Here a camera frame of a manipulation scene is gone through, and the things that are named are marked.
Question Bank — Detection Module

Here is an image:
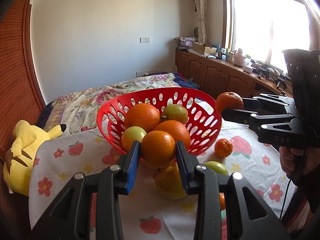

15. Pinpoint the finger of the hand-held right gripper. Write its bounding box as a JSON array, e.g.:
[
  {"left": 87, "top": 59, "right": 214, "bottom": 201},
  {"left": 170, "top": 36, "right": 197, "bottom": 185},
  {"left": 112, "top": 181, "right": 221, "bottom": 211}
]
[
  {"left": 221, "top": 108, "right": 300, "bottom": 133},
  {"left": 241, "top": 93, "right": 297, "bottom": 114}
]

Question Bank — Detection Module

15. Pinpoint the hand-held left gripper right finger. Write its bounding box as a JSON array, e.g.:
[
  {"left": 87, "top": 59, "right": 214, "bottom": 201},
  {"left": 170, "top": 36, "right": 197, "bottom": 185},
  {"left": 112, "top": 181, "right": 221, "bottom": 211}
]
[{"left": 175, "top": 140, "right": 290, "bottom": 240}]

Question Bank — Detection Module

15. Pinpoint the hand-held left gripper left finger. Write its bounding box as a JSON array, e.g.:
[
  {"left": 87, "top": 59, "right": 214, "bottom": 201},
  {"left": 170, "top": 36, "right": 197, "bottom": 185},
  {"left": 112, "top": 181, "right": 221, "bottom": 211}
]
[{"left": 30, "top": 140, "right": 141, "bottom": 240}]

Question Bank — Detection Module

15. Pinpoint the small green apple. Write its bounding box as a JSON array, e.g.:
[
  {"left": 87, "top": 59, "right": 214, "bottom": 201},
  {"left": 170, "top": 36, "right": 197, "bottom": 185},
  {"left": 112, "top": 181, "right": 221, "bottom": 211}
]
[
  {"left": 205, "top": 161, "right": 229, "bottom": 176},
  {"left": 121, "top": 126, "right": 147, "bottom": 153}
]

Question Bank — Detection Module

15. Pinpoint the medium tangerine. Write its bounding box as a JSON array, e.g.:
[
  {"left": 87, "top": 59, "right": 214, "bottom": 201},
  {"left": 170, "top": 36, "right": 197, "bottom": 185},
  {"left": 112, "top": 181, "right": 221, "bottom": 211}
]
[{"left": 141, "top": 130, "right": 176, "bottom": 169}]

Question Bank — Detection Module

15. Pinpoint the large orange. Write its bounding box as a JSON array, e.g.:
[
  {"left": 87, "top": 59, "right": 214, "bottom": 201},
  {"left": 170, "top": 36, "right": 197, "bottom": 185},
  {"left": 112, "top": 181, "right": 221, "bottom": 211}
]
[
  {"left": 124, "top": 103, "right": 161, "bottom": 133},
  {"left": 152, "top": 120, "right": 191, "bottom": 150}
]

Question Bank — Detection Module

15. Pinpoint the red perforated plastic basket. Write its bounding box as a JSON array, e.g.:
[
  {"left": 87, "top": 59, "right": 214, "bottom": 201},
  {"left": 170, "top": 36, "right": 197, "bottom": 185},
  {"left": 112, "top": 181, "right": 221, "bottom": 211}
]
[{"left": 97, "top": 87, "right": 222, "bottom": 162}]

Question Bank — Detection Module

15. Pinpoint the yellow-green lemon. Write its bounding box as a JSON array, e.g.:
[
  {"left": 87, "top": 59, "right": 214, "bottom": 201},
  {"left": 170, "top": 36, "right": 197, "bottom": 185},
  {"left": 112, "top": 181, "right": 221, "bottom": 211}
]
[{"left": 161, "top": 104, "right": 189, "bottom": 125}]

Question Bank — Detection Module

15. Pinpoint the person's right forearm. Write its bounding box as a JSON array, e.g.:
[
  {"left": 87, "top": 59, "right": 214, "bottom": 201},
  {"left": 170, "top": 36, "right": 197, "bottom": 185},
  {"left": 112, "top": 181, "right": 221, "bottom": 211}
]
[{"left": 292, "top": 146, "right": 320, "bottom": 214}]

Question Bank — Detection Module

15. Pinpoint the person's right hand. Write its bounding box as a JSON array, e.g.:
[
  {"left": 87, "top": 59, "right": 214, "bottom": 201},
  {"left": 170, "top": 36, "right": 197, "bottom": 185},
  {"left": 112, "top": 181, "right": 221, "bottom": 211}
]
[{"left": 279, "top": 145, "right": 308, "bottom": 180}]

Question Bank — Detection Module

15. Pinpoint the yellow pear with stem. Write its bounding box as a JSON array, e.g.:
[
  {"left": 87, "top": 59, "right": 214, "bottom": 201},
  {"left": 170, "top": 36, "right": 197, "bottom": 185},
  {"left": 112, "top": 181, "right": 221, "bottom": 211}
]
[{"left": 153, "top": 164, "right": 187, "bottom": 200}]

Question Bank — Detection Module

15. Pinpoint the wooden cabinet counter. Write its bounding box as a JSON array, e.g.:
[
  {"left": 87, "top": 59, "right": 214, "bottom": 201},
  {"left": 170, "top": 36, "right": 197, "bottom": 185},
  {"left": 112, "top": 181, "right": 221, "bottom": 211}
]
[{"left": 175, "top": 49, "right": 295, "bottom": 105}]

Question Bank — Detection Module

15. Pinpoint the pale pink bottle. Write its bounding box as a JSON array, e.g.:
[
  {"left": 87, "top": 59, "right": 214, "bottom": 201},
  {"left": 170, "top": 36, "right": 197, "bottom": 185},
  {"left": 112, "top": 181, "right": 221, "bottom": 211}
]
[{"left": 234, "top": 48, "right": 245, "bottom": 67}]

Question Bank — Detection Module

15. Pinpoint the teal cloth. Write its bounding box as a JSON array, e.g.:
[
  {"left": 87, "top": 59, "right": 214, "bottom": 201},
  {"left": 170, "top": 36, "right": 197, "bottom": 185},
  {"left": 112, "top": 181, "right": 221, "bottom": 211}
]
[{"left": 187, "top": 77, "right": 200, "bottom": 89}]

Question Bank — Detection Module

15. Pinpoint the white flower print tablecloth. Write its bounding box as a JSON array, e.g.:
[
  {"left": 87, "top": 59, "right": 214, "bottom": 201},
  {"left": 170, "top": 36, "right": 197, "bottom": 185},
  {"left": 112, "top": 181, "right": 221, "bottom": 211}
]
[{"left": 29, "top": 116, "right": 298, "bottom": 240}]

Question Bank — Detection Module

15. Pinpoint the wooden framed window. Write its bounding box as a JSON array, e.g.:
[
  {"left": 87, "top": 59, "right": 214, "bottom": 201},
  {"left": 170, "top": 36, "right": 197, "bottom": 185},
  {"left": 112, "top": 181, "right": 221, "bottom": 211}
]
[{"left": 221, "top": 0, "right": 318, "bottom": 73}]

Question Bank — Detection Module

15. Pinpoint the open cardboard box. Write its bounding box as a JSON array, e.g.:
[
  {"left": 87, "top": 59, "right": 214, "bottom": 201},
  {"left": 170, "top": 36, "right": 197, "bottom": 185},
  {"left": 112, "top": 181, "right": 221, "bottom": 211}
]
[{"left": 192, "top": 42, "right": 217, "bottom": 57}]

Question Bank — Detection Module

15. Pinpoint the floral bedsheet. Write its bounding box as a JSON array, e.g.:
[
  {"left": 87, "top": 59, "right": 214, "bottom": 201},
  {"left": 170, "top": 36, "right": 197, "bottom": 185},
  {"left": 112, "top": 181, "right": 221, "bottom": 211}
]
[{"left": 45, "top": 73, "right": 200, "bottom": 135}]

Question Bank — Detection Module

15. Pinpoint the stack of folded cloths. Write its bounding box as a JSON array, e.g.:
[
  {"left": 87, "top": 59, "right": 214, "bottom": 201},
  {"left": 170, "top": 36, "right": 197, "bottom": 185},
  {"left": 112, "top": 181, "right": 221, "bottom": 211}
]
[{"left": 174, "top": 37, "right": 198, "bottom": 49}]

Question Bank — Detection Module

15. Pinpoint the patterned beige curtain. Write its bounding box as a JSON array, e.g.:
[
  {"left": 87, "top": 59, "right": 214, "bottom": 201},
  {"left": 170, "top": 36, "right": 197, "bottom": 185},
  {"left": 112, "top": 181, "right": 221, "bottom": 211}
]
[{"left": 192, "top": 0, "right": 209, "bottom": 44}]

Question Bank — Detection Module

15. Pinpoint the yellow plush toy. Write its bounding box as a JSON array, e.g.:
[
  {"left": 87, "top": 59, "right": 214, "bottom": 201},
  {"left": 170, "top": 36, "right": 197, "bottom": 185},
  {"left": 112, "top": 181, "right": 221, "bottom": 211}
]
[{"left": 3, "top": 120, "right": 67, "bottom": 197}]

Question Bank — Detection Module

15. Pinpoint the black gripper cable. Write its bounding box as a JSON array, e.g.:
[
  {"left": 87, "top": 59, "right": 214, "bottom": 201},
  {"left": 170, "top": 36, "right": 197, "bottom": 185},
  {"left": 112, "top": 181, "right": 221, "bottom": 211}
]
[{"left": 279, "top": 152, "right": 308, "bottom": 222}]

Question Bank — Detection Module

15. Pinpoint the wall power socket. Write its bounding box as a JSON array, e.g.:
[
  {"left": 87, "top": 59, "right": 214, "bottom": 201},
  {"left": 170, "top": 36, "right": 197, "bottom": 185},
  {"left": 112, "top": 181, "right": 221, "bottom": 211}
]
[{"left": 136, "top": 70, "right": 160, "bottom": 77}]

